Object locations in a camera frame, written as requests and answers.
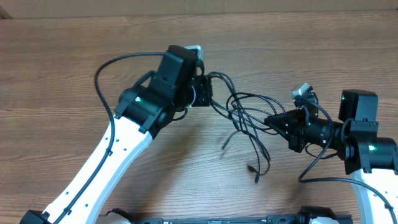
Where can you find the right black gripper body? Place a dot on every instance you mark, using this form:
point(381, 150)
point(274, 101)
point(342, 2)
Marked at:
point(299, 134)

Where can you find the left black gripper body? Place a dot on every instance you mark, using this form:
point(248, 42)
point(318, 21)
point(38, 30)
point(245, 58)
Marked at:
point(201, 96)

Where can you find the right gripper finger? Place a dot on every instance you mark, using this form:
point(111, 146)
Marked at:
point(282, 127)
point(288, 116)

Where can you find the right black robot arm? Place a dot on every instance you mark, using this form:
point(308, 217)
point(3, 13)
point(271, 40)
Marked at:
point(370, 161)

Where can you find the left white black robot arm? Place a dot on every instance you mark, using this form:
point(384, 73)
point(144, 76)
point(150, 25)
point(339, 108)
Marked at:
point(142, 111)

